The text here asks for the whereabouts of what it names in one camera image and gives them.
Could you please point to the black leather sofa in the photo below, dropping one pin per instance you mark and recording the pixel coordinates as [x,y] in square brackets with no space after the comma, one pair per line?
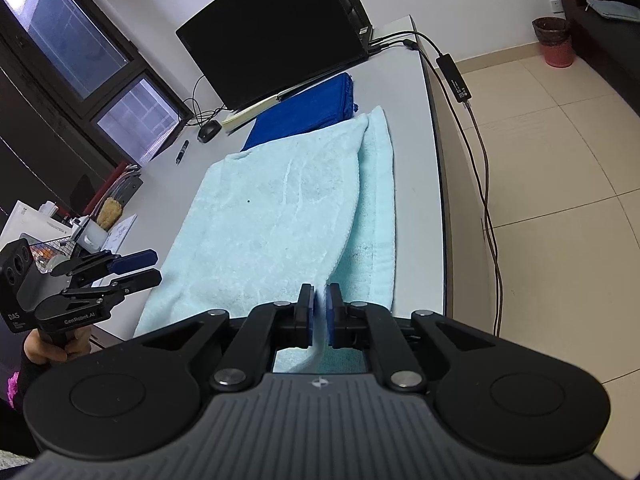
[610,47]

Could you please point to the red trash bin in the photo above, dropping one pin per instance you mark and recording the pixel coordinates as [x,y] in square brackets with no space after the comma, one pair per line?
[555,50]

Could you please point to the yellow loofah sponge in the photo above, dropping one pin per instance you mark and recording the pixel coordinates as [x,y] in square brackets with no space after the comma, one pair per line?
[110,212]

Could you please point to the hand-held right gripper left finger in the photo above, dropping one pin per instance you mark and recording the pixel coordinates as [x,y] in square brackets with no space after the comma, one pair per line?
[309,311]

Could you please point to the white wall socket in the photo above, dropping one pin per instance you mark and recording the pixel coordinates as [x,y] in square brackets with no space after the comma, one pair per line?
[557,6]

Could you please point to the black computer monitor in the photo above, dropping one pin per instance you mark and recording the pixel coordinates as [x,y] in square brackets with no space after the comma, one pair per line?
[270,30]

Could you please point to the open notebook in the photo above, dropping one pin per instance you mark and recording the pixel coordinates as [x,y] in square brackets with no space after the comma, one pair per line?
[245,115]

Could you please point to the white cardboard box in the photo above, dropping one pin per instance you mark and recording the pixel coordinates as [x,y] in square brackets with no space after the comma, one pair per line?
[30,217]

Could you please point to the folded blue cloth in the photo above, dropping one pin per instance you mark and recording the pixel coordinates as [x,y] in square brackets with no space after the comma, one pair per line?
[305,110]

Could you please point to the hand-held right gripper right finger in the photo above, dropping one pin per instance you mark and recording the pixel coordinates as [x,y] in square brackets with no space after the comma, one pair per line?
[332,311]

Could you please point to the person's left hand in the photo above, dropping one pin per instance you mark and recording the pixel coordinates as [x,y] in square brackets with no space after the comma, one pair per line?
[40,351]

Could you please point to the black computer mouse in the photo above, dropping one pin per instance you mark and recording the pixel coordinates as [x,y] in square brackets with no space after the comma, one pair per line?
[209,131]

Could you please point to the white enamel mug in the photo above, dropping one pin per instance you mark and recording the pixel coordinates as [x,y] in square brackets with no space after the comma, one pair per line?
[95,236]

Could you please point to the grey blue pouch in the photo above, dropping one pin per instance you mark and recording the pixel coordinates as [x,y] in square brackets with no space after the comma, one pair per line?
[615,10]

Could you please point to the light blue towel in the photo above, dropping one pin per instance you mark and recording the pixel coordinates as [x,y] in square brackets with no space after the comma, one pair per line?
[270,220]

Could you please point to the dark framed window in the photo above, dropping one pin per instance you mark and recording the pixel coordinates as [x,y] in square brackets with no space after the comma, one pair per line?
[65,35]

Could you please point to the printed paper documents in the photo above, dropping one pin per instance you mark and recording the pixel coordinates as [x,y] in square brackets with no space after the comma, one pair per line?
[122,232]

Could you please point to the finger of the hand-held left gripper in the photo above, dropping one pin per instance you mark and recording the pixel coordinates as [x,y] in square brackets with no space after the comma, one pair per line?
[145,278]
[135,260]

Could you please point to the black pen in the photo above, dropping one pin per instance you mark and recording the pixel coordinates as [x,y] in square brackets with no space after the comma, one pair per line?
[182,152]

